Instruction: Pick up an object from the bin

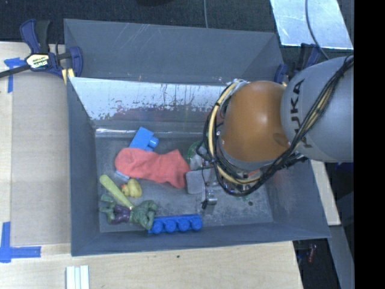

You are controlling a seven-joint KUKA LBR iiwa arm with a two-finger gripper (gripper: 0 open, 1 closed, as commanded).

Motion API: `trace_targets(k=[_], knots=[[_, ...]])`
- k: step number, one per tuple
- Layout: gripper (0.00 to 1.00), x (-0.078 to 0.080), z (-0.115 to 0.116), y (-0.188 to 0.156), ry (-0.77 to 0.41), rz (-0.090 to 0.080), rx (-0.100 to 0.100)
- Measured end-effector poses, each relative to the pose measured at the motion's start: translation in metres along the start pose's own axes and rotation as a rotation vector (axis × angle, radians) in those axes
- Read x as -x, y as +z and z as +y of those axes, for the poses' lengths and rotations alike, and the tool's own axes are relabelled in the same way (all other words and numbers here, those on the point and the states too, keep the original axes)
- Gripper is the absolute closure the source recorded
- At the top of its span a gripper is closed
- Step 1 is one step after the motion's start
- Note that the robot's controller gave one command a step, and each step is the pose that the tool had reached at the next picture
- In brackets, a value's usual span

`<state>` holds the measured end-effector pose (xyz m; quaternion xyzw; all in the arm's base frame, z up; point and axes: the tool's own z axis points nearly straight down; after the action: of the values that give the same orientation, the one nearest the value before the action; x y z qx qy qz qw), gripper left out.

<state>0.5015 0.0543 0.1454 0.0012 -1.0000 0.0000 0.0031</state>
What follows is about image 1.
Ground orange-red cloth sock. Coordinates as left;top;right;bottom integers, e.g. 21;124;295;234
114;148;192;190

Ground green toy figure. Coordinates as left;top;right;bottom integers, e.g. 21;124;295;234
99;193;158;231

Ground small blue toy brick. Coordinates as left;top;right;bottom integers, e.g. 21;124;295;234
129;126;160;152

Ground yellow-green toy bat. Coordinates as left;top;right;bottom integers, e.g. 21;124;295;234
99;174;135;211

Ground long blue toy brick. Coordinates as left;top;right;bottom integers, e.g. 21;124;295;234
147;214;203;235

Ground pale flat board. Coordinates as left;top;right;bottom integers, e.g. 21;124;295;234
10;70;73;247

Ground clear green plastic bottle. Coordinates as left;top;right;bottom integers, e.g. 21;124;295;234
186;140;209;170

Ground grey square block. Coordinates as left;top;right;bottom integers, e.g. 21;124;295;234
185;169;212;195

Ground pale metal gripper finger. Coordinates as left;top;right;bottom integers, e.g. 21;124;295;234
202;190;218;210

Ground yellow rubber duck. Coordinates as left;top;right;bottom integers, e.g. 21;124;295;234
120;178;143;199

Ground grey metal bin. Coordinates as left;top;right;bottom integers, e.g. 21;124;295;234
63;18;332;257

